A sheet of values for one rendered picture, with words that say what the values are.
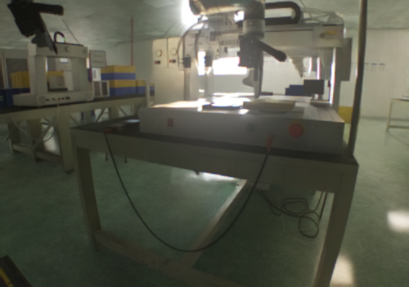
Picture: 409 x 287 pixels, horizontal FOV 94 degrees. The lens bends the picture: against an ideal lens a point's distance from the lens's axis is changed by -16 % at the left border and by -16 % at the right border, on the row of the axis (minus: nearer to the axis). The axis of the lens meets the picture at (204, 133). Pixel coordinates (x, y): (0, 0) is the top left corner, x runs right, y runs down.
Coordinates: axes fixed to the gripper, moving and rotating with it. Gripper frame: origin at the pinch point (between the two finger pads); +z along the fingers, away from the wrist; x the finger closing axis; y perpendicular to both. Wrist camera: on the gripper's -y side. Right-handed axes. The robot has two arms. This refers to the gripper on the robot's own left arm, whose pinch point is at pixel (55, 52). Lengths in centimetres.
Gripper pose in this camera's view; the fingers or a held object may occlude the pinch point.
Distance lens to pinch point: 93.9
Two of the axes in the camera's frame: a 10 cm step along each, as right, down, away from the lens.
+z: 3.4, 8.3, 4.4
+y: -8.1, 4.9, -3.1
